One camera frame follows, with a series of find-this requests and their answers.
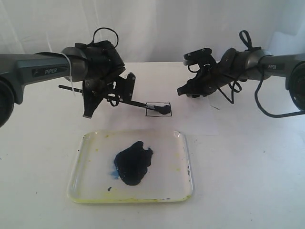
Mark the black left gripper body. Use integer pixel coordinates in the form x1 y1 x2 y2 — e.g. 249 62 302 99
75 41 126 92

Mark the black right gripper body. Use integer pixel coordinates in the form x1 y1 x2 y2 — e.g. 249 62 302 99
185 64 241 98

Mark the black paintbrush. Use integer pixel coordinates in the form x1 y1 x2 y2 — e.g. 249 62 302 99
59 85 172 115

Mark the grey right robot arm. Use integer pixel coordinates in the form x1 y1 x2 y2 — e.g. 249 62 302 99
177 47 305 115

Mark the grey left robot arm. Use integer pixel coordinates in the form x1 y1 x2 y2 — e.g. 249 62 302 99
0 41 135 125

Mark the clear plastic paint tray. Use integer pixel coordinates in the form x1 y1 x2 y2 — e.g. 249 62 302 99
67 130 193 204

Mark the dark blue paint blob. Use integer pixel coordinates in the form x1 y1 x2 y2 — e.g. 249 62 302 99
113 141 153 186

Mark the white paper with square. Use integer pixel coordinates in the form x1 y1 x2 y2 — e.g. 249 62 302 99
101 86 218 135

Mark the white zip tie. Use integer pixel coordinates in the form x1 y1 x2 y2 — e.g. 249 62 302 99
61 53 76 96

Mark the white backdrop curtain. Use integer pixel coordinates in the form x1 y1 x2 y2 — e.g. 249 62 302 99
0 0 305 62

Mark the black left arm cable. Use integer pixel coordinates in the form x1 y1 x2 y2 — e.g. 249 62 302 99
91 27 120 108

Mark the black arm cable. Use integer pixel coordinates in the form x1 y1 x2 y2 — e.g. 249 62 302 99
91 27 120 108
188 30 305 119

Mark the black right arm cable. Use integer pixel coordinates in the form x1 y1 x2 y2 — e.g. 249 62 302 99
188 30 305 119

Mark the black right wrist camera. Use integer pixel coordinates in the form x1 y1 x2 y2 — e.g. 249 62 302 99
183 48 216 73

